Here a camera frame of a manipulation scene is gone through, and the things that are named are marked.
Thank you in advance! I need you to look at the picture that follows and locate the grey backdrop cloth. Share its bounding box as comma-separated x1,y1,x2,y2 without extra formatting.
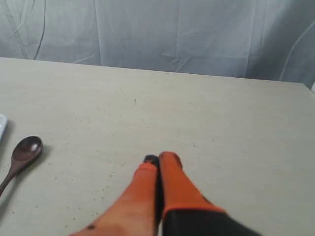
0,0,315,87

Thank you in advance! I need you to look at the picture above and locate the dark brown wooden spoon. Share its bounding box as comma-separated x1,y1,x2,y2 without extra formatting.
0,136,44,195

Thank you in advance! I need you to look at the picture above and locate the white rectangular tray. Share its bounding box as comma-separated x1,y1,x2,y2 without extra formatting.
0,114,7,141

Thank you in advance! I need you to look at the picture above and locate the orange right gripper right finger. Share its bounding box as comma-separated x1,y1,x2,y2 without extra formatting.
159,151,258,236

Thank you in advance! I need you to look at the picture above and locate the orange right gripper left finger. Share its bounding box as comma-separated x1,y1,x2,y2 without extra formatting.
73,155,159,236

